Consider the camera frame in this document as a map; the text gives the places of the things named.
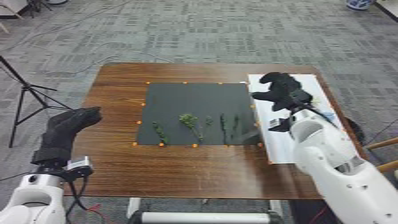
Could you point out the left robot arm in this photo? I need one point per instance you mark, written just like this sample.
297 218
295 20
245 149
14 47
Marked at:
36 196

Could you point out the pale grey bar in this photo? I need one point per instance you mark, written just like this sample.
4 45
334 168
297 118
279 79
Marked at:
201 217

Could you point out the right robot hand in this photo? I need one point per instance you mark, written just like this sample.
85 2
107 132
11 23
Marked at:
284 90

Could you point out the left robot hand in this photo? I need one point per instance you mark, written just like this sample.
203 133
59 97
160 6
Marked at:
62 131

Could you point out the blue white vase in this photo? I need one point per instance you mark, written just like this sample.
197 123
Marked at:
359 3

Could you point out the wooden chair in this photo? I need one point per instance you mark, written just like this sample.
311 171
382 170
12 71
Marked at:
384 156

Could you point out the dark mat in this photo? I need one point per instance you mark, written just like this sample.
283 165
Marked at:
188 100

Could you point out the white sheet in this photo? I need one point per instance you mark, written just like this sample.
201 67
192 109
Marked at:
281 146

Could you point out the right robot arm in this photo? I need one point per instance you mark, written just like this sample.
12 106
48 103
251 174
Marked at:
338 166

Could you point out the bushy green sprig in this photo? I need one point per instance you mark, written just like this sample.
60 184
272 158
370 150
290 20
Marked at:
190 121

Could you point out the black tripod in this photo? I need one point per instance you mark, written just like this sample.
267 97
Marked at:
27 91

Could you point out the small green sprig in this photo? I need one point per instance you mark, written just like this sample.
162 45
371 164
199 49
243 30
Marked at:
208 120

